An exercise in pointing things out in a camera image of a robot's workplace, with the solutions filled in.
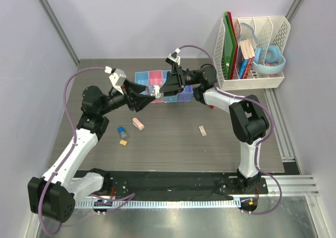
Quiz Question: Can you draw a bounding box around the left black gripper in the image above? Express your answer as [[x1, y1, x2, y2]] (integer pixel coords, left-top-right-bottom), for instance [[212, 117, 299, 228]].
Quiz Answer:
[[99, 79, 154, 115]]

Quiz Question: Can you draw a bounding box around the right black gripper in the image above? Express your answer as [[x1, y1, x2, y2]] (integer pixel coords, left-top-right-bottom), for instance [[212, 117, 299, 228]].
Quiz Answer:
[[156, 63, 200, 99]]

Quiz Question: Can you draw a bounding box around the clear tape roll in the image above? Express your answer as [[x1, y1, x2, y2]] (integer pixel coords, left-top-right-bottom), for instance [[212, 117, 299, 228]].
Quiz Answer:
[[146, 84, 161, 99]]

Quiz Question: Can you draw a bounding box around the light blue drawer box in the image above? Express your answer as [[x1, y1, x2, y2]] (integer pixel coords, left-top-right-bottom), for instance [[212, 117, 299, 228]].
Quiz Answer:
[[135, 71, 149, 95]]

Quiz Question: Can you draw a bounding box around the pink drawer box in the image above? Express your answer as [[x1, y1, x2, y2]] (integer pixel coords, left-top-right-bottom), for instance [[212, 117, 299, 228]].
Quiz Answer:
[[149, 70, 163, 103]]

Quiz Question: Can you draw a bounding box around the pink eraser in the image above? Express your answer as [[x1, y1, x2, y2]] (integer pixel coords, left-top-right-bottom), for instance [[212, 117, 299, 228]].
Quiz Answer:
[[132, 117, 144, 131]]

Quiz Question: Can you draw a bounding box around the purple drawer box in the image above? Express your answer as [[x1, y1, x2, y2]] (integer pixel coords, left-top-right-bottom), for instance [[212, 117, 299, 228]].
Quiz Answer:
[[178, 85, 194, 102]]

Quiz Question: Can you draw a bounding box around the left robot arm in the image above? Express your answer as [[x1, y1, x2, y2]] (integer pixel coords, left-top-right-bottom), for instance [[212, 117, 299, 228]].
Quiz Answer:
[[28, 80, 155, 223]]

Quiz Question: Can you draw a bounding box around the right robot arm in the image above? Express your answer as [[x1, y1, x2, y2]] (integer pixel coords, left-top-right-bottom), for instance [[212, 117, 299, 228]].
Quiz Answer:
[[160, 63, 269, 193]]

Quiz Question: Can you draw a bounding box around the blue glue stick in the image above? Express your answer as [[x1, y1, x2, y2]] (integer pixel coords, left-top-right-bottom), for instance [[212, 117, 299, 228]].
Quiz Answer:
[[118, 126, 129, 140]]

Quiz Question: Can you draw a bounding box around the yellow sticky note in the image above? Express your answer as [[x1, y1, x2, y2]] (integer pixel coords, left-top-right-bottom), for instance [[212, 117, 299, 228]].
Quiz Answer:
[[119, 140, 127, 146]]

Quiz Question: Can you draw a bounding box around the beige eraser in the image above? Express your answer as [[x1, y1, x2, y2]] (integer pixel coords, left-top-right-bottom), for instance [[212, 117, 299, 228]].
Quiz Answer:
[[198, 125, 207, 136]]

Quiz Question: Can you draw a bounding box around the green folder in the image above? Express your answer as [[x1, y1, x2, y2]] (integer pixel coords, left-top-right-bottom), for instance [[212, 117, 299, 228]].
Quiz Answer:
[[222, 12, 233, 80]]

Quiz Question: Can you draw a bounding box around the books stack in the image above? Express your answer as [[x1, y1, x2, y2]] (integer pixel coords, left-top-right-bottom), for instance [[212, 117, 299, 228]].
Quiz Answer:
[[237, 39, 255, 79]]

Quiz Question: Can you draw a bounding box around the red folder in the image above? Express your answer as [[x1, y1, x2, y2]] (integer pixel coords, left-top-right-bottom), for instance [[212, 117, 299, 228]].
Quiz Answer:
[[227, 12, 238, 80]]

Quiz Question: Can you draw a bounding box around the white file organizer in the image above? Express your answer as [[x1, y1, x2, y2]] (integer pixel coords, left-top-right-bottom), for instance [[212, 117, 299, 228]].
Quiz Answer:
[[213, 16, 291, 91]]

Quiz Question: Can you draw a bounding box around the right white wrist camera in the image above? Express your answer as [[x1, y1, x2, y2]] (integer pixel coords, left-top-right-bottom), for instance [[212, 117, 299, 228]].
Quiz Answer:
[[165, 51, 181, 65]]

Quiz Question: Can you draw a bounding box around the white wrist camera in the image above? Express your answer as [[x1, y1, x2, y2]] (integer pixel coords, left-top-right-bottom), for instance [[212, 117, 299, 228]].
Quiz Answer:
[[109, 68, 127, 94], [165, 51, 181, 65]]

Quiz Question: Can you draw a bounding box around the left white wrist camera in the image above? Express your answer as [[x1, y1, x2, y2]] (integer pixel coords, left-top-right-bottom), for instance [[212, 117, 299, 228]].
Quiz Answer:
[[109, 68, 127, 94]]

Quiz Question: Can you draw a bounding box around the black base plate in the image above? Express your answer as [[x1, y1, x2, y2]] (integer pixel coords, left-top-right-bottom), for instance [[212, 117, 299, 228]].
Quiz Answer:
[[93, 171, 269, 201]]

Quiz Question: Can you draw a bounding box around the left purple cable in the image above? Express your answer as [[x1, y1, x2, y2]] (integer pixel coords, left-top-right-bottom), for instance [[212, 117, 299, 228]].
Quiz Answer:
[[39, 66, 137, 235]]

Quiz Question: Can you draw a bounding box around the white cable duct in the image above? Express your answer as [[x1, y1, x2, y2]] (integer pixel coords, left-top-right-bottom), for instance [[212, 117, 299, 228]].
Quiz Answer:
[[75, 198, 241, 209]]

